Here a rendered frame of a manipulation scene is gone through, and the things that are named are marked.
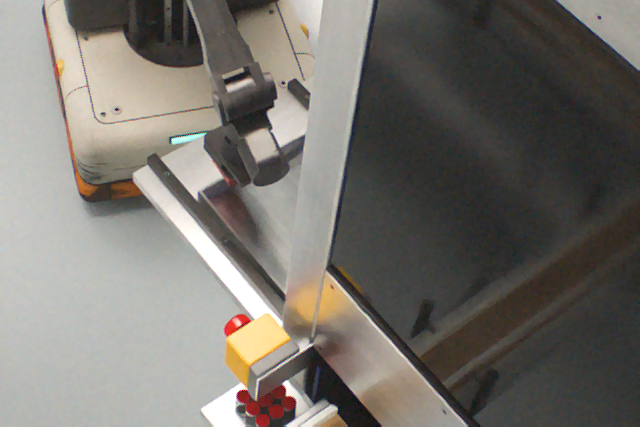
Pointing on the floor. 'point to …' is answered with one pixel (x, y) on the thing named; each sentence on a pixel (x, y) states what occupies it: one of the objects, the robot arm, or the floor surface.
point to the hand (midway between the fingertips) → (233, 181)
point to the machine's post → (330, 135)
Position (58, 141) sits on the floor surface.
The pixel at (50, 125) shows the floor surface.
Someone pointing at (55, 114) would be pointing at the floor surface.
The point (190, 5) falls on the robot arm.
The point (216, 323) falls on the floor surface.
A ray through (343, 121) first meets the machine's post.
